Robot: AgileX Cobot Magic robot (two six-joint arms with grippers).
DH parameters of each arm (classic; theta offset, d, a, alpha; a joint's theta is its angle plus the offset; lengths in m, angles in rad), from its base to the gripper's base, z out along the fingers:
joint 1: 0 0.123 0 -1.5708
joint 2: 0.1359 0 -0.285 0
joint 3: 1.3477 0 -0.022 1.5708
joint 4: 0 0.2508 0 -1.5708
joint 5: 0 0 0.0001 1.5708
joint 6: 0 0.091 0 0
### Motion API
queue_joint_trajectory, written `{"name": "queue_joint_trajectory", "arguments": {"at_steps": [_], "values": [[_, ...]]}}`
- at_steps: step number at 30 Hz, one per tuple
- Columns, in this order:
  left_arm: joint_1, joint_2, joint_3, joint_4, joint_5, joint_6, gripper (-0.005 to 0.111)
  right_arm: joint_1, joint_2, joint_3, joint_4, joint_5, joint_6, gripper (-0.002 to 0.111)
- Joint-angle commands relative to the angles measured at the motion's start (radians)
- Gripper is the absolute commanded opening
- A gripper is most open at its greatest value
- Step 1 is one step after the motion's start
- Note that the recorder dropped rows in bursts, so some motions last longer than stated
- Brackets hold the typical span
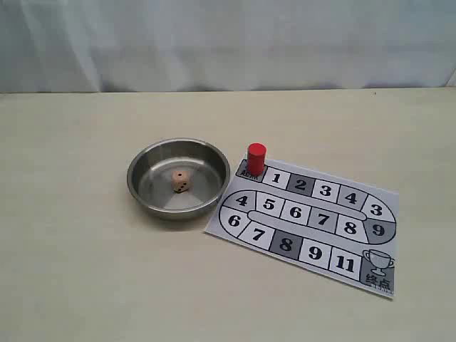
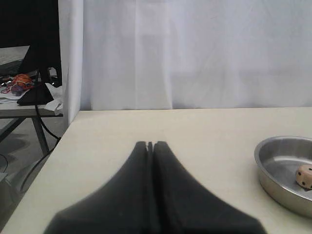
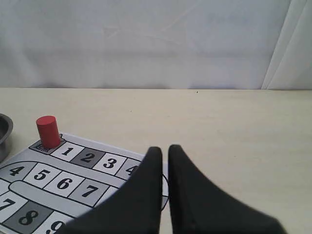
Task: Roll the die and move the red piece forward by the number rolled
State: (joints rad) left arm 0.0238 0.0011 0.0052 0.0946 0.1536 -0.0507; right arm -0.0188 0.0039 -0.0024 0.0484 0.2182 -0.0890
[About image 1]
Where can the red cylinder game piece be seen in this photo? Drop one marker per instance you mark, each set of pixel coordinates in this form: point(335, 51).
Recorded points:
point(256, 154)

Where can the paper game board sheet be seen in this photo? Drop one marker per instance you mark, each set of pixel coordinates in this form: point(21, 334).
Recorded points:
point(335, 227)

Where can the stainless steel round bowl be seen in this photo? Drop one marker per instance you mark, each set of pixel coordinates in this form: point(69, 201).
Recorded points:
point(149, 178)

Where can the white curtain backdrop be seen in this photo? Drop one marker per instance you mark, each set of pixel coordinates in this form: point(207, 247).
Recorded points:
point(133, 46)

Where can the wooden die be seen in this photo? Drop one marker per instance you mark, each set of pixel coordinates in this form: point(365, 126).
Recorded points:
point(180, 180)

